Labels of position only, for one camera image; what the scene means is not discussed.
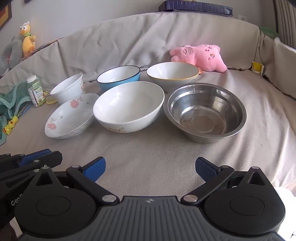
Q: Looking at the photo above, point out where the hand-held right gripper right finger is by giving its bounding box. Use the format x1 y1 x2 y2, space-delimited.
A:
195 157 269 205

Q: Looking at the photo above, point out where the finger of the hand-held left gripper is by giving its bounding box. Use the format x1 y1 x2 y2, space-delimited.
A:
0 149 52 169
0 151 63 186

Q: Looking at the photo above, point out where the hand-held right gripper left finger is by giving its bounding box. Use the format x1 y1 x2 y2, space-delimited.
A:
35 157 119 205

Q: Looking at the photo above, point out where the white floral plate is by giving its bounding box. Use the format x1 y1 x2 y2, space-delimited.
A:
44 93 100 139

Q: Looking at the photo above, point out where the stainless steel bowl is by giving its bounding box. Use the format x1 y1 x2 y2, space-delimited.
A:
163 83 247 143

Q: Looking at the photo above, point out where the large white bamboo print bowl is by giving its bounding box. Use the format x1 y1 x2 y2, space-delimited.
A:
93 81 165 133

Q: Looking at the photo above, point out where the white paper cup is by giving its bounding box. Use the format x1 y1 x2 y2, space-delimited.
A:
50 73 86 105

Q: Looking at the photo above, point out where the blue bowl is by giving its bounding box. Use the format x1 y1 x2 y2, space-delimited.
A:
96 65 141 94

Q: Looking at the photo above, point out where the white yellow-rimmed bowl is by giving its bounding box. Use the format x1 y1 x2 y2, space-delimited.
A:
146 62 200 94

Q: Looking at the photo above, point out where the yellow toy clip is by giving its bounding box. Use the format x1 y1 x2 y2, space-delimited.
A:
2 116 19 135

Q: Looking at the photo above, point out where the small yellow object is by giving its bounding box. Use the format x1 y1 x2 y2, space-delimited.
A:
43 91 57 105

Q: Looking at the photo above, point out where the green towel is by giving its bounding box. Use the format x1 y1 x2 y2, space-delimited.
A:
0 81 33 146

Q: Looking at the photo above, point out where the clear green-labelled bottle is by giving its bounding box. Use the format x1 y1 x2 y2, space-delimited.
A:
26 75 47 108

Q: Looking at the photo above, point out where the white cloth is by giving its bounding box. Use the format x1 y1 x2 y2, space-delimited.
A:
275 186 296 241

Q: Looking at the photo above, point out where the grey plush toy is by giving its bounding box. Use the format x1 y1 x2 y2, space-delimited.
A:
0 36 25 75

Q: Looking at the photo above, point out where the pink plush toy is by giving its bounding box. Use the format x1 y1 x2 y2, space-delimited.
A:
170 44 228 75

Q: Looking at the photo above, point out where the yellow duck plush toy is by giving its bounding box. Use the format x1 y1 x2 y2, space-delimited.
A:
20 21 37 56

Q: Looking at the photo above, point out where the yellow and white buckle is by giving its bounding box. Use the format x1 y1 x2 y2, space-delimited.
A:
252 61 264 76

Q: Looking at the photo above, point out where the cream fringed cloth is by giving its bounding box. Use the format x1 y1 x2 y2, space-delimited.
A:
259 30 296 100

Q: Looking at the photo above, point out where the green box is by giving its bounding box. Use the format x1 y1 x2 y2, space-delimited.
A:
260 26 280 40

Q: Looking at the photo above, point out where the dark blue ribbed object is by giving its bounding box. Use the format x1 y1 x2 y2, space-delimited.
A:
159 1 233 17

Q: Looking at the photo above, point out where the striped curtain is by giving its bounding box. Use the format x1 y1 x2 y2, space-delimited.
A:
273 0 296 50

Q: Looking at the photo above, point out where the framed wall picture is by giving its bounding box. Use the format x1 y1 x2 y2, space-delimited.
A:
0 2 12 32

